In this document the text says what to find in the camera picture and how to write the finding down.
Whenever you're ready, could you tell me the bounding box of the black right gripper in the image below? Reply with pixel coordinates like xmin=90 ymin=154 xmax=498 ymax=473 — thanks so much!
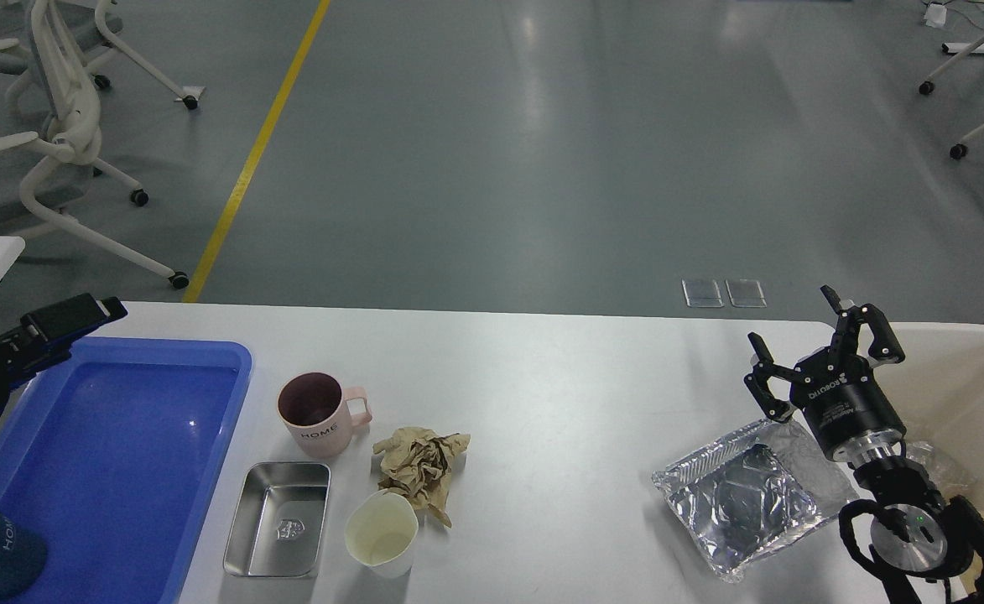
xmin=744 ymin=284 xmax=907 ymax=464

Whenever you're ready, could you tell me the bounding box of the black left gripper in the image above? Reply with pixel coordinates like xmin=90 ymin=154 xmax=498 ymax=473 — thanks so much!
xmin=0 ymin=294 xmax=128 ymax=412

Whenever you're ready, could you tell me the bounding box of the aluminium foil container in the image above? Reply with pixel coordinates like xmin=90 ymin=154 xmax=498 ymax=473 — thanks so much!
xmin=650 ymin=419 xmax=857 ymax=582

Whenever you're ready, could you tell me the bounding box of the pink HOME mug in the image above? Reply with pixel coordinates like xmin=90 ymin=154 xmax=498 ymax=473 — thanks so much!
xmin=277 ymin=373 xmax=372 ymax=459

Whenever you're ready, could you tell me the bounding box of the stainless steel tray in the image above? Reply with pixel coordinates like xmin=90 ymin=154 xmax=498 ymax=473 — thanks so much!
xmin=222 ymin=461 xmax=331 ymax=580

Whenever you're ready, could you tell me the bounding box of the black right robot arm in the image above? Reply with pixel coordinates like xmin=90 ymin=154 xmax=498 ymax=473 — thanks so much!
xmin=743 ymin=285 xmax=984 ymax=603

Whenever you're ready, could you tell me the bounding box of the right floor socket plate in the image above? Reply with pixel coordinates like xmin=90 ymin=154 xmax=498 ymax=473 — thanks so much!
xmin=725 ymin=279 xmax=768 ymax=309

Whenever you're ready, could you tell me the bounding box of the floor socket plate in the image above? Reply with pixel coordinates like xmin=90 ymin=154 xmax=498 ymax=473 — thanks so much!
xmin=725 ymin=279 xmax=768 ymax=309
xmin=682 ymin=279 xmax=725 ymax=309

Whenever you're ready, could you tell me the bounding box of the blue plastic tray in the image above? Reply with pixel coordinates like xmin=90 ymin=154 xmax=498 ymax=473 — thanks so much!
xmin=0 ymin=337 xmax=253 ymax=603

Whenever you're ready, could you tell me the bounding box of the clear plastic bag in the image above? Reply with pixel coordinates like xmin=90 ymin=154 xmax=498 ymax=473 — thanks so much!
xmin=905 ymin=440 xmax=978 ymax=498

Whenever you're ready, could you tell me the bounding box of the left floor socket plate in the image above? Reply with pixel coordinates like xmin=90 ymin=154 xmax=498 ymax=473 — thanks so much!
xmin=682 ymin=279 xmax=725 ymax=309

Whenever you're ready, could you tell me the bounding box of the beige plastic bin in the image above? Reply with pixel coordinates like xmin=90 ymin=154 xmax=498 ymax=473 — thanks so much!
xmin=876 ymin=322 xmax=984 ymax=511

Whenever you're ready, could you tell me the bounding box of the white office chair front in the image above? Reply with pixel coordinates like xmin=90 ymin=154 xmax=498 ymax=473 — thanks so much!
xmin=0 ymin=1 xmax=190 ymax=289

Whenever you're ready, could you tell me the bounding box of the white paper on floor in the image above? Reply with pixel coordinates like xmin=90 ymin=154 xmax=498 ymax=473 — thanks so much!
xmin=174 ymin=86 xmax=206 ymax=108

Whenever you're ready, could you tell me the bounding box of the cream paper cup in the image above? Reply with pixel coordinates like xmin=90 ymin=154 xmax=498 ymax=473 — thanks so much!
xmin=343 ymin=490 xmax=419 ymax=580

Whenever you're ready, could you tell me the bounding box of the crumpled brown paper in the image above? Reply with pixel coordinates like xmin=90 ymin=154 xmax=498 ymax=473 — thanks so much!
xmin=372 ymin=427 xmax=471 ymax=529

